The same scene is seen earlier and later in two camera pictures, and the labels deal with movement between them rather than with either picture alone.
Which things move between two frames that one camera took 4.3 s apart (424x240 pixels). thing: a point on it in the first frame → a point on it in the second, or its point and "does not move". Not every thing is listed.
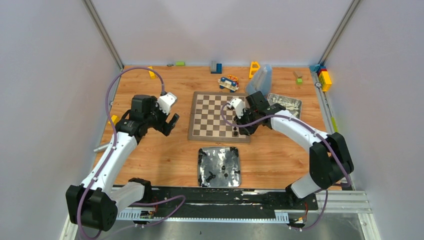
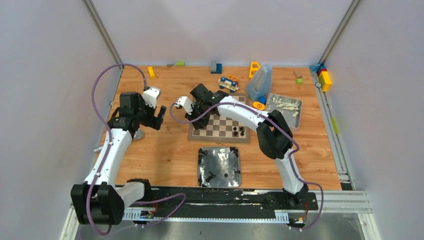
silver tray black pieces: x=219 y=167 does not move
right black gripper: x=245 y=130 → x=199 y=124
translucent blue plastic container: x=261 y=81 does not move
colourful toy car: x=230 y=82 does not move
